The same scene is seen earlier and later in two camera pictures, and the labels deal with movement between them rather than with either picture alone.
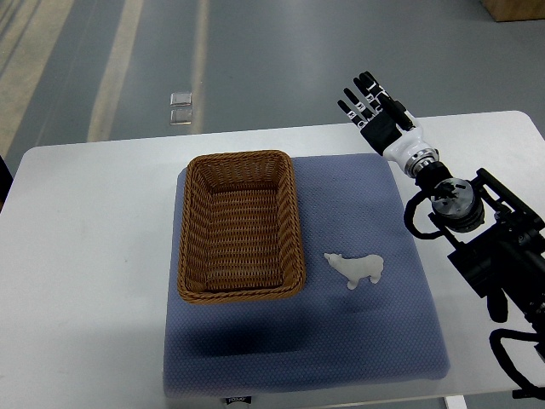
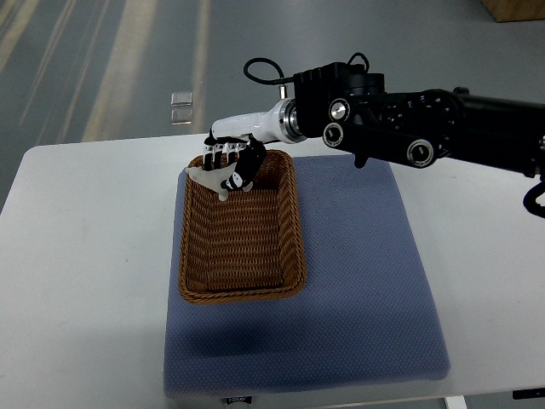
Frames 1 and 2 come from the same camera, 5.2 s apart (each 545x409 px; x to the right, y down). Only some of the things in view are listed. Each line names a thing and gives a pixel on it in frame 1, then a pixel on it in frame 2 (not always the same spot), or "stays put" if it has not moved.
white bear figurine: x=352 y=270 -> x=212 y=179
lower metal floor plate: x=180 y=117 stays put
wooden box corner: x=511 y=10 stays put
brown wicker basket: x=240 y=235 stays put
